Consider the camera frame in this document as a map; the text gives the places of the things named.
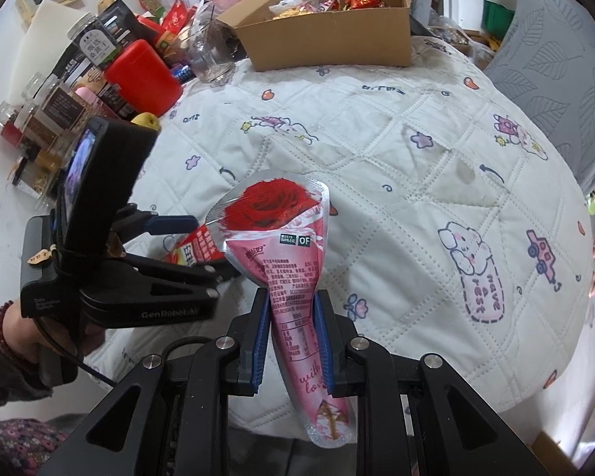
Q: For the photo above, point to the red plastic canister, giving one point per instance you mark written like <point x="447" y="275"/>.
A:
<point x="144" y="77"/>

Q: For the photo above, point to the red and white long packet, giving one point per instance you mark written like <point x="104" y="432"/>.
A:
<point x="193" y="253"/>

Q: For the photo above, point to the person's floral clothing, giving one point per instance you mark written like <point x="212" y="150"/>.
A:
<point x="20" y="448"/>

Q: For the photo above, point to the green bag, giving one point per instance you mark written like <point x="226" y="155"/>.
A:
<point x="496" y="20"/>

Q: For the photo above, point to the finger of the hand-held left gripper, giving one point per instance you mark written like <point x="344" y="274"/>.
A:
<point x="198" y="271"/>
<point x="171" y="223"/>

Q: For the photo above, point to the red gift packet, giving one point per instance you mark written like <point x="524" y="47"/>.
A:
<point x="176" y="15"/>

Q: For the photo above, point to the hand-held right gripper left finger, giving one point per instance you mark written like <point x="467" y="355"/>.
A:
<point x="260" y="342"/>

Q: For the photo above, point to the pink bottle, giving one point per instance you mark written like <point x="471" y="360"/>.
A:
<point x="91" y="98"/>

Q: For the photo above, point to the yellow pear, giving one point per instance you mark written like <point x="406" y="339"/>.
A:
<point x="146" y="121"/>

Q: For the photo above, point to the pink rose cone packet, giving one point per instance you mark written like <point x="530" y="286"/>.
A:
<point x="287" y="267"/>

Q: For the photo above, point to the orange carton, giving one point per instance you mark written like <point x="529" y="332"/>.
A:
<point x="164" y="40"/>

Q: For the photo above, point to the clear bag of yellow crisps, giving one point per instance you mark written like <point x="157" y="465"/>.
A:
<point x="292" y="12"/>

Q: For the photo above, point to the blue foil packet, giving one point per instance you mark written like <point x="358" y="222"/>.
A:
<point x="182" y="72"/>

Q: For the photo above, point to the clear glass cup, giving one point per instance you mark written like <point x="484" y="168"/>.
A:
<point x="212" y="59"/>

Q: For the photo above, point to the person's left forearm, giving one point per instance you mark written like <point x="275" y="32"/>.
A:
<point x="0" y="386"/>

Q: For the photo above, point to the clear jar dark label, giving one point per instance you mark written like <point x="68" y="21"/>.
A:
<point x="59" y="104"/>
<point x="25" y="126"/>

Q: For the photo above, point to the grey covered chair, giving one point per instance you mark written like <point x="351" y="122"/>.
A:
<point x="565" y="84"/>

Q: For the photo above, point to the small red gold-print packet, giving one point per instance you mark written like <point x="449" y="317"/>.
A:
<point x="364" y="1"/>

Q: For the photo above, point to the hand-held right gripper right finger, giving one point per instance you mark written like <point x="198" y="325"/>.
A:
<point x="323" y="342"/>

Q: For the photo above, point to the cardboard box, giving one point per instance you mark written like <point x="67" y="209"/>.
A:
<point x="327" y="39"/>

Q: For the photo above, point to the person's left hand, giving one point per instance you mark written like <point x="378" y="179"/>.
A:
<point x="22" y="329"/>

